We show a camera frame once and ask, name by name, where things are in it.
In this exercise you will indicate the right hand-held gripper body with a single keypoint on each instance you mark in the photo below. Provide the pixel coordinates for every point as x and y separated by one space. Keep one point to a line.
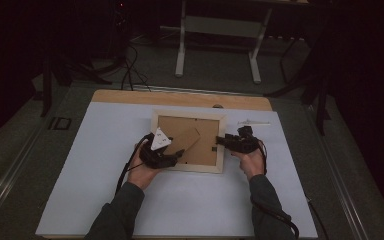
245 143

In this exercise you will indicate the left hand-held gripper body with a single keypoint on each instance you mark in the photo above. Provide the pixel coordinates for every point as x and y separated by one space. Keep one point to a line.
155 156

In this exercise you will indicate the wooden picture frame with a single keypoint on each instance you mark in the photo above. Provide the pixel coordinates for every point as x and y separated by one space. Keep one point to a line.
206 146

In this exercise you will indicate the person's right hand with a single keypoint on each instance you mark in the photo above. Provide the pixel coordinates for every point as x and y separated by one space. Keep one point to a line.
251 165

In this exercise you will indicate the person's left hand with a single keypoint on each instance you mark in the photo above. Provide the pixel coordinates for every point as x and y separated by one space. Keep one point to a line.
141 175

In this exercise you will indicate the white table mat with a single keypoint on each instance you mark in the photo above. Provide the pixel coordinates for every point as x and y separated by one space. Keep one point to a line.
113 133

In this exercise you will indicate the black metal stand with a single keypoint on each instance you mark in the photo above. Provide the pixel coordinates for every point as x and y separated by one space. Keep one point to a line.
320 100

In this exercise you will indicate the floor socket box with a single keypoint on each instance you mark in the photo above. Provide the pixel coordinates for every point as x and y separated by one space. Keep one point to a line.
60 123

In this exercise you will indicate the dark computer tower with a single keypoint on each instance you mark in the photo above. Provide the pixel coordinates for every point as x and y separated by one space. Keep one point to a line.
118 30

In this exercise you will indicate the black tripod stand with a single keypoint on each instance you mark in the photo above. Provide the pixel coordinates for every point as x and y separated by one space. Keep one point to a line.
63 73

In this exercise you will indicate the metal floor rail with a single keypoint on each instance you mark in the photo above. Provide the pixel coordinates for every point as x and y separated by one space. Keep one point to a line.
338 173
10 176

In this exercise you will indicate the white metal desk frame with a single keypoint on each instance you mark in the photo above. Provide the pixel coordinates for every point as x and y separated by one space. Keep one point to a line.
220 26

